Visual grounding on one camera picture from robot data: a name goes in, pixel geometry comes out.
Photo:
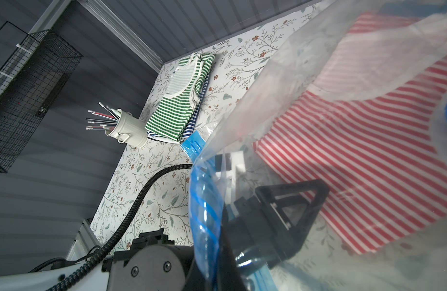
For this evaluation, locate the clear vacuum bag blue zipper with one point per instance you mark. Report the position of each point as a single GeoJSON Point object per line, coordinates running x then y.
{"type": "Point", "coordinates": [415, 262]}

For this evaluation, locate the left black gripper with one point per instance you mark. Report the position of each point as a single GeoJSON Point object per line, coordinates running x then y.
{"type": "Point", "coordinates": [266, 219]}

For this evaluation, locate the black wire mesh basket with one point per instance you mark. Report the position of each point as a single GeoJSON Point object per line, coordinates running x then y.
{"type": "Point", "coordinates": [34, 68]}

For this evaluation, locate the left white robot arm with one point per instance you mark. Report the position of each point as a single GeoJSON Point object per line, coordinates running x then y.
{"type": "Point", "coordinates": [153, 262]}

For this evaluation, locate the white mug pen holder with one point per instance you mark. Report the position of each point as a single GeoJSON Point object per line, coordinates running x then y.
{"type": "Point", "coordinates": [129, 130]}

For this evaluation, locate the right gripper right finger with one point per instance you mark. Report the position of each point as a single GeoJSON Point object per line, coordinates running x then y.
{"type": "Point", "coordinates": [227, 274]}

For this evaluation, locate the navy white striped tank top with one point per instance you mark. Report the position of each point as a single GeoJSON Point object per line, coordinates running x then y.
{"type": "Point", "coordinates": [189, 128]}

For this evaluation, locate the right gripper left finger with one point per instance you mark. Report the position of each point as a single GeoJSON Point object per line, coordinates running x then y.
{"type": "Point", "coordinates": [195, 281]}

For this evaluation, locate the red white striped tank top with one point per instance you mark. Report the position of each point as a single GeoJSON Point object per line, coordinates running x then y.
{"type": "Point", "coordinates": [371, 127]}

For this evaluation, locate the green white striped tank top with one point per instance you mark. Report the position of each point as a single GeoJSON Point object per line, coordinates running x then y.
{"type": "Point", "coordinates": [181, 97]}

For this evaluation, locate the pens in mug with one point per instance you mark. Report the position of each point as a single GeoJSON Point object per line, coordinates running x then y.
{"type": "Point", "coordinates": [103, 121]}

